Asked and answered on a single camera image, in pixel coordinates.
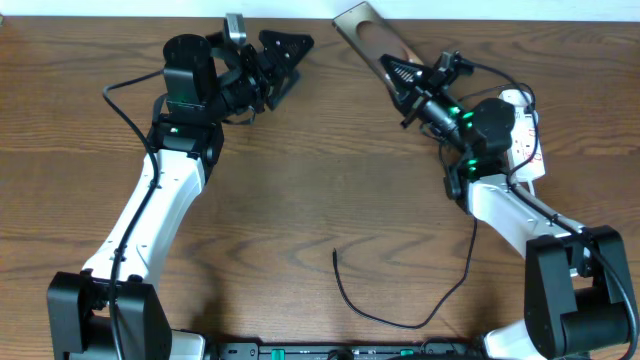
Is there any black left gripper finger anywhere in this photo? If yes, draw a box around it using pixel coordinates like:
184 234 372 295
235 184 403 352
258 30 315 81
267 70 300 110

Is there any black USB charging cable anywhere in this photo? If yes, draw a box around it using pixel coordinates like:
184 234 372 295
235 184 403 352
332 82 537 331

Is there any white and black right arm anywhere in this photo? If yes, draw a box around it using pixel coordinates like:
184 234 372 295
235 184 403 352
380 53 639 359

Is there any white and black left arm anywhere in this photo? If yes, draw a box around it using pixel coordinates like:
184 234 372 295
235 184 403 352
47 30 314 359

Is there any white surge protector power strip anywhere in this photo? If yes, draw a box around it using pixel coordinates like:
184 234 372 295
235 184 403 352
506 108 546 182

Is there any white USB wall charger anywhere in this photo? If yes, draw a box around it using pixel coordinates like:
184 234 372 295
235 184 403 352
498 89 537 121

